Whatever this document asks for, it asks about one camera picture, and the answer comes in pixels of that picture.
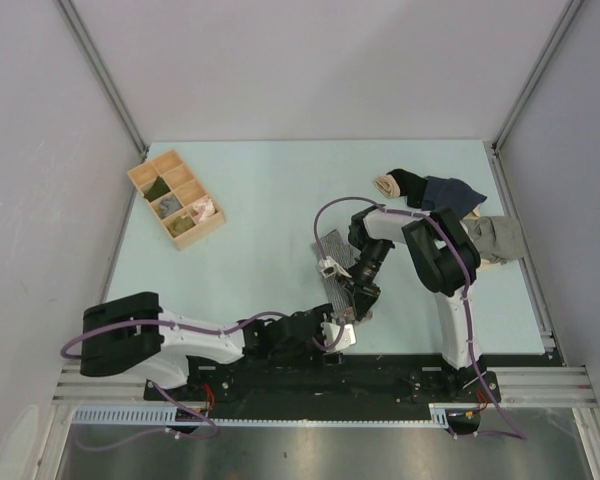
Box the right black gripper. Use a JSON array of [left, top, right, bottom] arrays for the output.
[[336, 238, 392, 321]]

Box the grey striped underwear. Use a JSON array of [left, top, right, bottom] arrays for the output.
[[320, 229, 373, 323]]

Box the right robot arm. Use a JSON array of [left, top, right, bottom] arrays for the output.
[[339, 207, 484, 401]]

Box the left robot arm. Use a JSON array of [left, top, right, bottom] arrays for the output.
[[74, 292, 356, 400]]

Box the navy blue underwear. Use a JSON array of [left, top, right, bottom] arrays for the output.
[[421, 176, 487, 219]]

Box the beige rolled cloth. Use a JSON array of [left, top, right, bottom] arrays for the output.
[[373, 174, 402, 199]]

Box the black garment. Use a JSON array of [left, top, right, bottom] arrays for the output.
[[387, 169, 428, 209]]

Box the pink white rolled cloth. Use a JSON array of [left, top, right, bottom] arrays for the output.
[[190, 196, 217, 224]]

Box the olive green rolled cloth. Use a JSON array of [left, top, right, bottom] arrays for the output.
[[167, 214, 195, 238]]

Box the wooden compartment organizer box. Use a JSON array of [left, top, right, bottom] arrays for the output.
[[127, 149, 226, 251]]

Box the grey rolled cloth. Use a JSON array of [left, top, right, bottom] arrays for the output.
[[158, 196, 182, 218]]

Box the dark green rolled cloth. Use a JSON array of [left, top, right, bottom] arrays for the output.
[[144, 178, 170, 202]]

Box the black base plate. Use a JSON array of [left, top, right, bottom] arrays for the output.
[[81, 349, 564, 409]]

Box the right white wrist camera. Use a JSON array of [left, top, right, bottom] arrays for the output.
[[318, 256, 351, 280]]

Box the white slotted cable duct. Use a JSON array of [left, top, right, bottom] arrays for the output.
[[72, 403, 481, 429]]

